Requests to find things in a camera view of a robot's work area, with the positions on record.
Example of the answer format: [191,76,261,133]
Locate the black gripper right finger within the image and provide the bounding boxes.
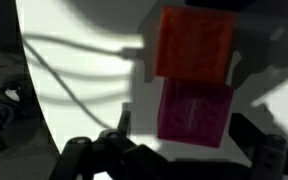
[228,112,269,158]

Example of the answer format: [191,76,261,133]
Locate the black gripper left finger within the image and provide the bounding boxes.
[117,110,132,138]

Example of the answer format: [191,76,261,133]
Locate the pink block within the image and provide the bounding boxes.
[156,77,235,149]

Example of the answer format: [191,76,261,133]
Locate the orange block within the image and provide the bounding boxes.
[154,5,237,85]

